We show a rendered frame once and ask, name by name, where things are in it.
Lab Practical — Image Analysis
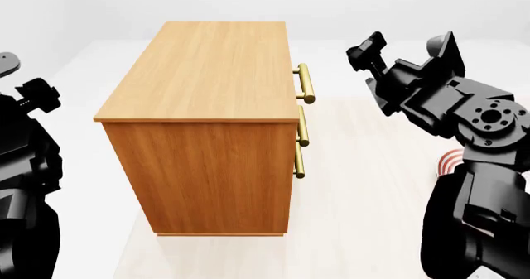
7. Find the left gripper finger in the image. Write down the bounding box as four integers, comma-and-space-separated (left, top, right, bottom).
15, 77, 63, 114
0, 51, 22, 79

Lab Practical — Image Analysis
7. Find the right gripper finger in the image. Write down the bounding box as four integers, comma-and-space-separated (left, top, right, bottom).
346, 31, 389, 79
426, 31, 467, 79

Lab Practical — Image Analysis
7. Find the red white striped bowl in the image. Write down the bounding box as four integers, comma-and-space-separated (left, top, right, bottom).
432, 147, 465, 178

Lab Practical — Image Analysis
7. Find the wooden cabinet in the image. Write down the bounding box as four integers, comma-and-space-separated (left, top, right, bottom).
93, 20, 301, 238

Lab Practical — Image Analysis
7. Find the brass drawer handle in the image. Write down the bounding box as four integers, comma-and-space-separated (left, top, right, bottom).
296, 104, 311, 147
292, 63, 316, 105
292, 142, 306, 180

